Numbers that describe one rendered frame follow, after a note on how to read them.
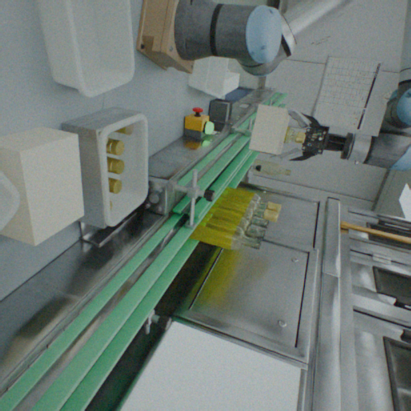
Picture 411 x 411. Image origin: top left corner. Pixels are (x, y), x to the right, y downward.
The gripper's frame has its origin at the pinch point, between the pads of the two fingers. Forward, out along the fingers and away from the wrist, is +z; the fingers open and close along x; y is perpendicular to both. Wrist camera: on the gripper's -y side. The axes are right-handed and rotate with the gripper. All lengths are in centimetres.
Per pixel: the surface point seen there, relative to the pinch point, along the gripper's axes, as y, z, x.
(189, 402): 42, -1, 57
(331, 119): -575, -30, -94
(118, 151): 34.5, 28.5, 12.9
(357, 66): -542, -49, -183
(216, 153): -11.2, 19.4, 9.4
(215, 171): 2.8, 14.7, 14.6
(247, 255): -5.5, 0.2, 39.6
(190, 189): 21.4, 14.9, 19.1
